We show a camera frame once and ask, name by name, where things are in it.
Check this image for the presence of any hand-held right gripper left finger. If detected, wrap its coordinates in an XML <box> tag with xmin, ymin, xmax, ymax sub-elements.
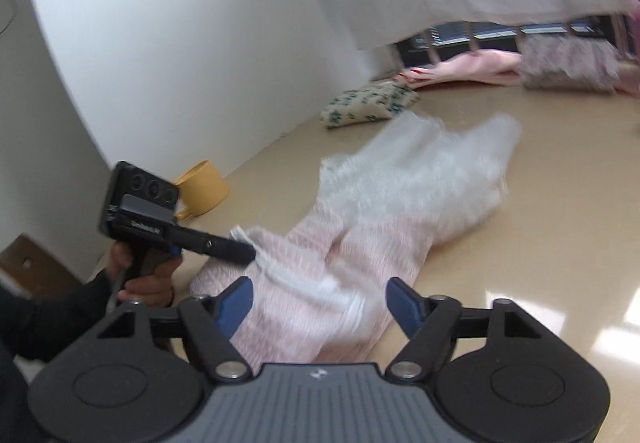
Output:
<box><xmin>95</xmin><ymin>276</ymin><xmax>253</xmax><ymax>383</ymax></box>

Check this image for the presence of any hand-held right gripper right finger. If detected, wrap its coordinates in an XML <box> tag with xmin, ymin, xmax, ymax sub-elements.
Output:
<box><xmin>386</xmin><ymin>276</ymin><xmax>545</xmax><ymax>383</ymax></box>

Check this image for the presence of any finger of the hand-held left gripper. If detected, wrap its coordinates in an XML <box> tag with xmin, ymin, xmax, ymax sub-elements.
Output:
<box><xmin>169</xmin><ymin>224</ymin><xmax>257</xmax><ymax>267</ymax></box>

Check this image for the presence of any pink knit garment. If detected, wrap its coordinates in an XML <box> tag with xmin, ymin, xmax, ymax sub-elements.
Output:
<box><xmin>189</xmin><ymin>200</ymin><xmax>443</xmax><ymax>366</ymax></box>

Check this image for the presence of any white sheer garment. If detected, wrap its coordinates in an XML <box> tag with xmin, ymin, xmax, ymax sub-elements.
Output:
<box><xmin>319</xmin><ymin>111</ymin><xmax>523</xmax><ymax>246</ymax></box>

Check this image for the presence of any person's left forearm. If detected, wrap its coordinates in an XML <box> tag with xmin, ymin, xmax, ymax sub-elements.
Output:
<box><xmin>0</xmin><ymin>269</ymin><xmax>122</xmax><ymax>366</ymax></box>

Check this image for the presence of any person's left hand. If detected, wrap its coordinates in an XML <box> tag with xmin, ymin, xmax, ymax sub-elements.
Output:
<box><xmin>106</xmin><ymin>242</ymin><xmax>184</xmax><ymax>309</ymax></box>

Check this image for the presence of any yellow cup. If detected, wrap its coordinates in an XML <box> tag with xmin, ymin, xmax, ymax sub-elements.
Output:
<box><xmin>171</xmin><ymin>160</ymin><xmax>230</xmax><ymax>224</ymax></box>

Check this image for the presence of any brown wooden board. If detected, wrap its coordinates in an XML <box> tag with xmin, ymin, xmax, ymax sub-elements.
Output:
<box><xmin>0</xmin><ymin>233</ymin><xmax>85</xmax><ymax>300</ymax></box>

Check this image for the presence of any floral print cushion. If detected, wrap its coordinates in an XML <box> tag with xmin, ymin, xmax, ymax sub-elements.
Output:
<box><xmin>320</xmin><ymin>78</ymin><xmax>420</xmax><ymax>130</ymax></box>

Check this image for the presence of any pink blanket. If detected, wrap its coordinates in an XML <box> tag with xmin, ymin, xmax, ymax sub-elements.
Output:
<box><xmin>394</xmin><ymin>49</ymin><xmax>524</xmax><ymax>90</ymax></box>

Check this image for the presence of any dark slatted shelf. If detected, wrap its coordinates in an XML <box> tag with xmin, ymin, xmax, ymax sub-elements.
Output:
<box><xmin>396</xmin><ymin>14</ymin><xmax>632</xmax><ymax>70</ymax></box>

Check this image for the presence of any floral patterned cloth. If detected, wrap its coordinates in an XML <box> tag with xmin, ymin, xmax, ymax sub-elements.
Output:
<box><xmin>516</xmin><ymin>34</ymin><xmax>624</xmax><ymax>94</ymax></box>

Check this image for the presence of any black wall cable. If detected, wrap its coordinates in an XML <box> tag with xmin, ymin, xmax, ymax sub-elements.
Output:
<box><xmin>0</xmin><ymin>0</ymin><xmax>17</xmax><ymax>36</ymax></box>

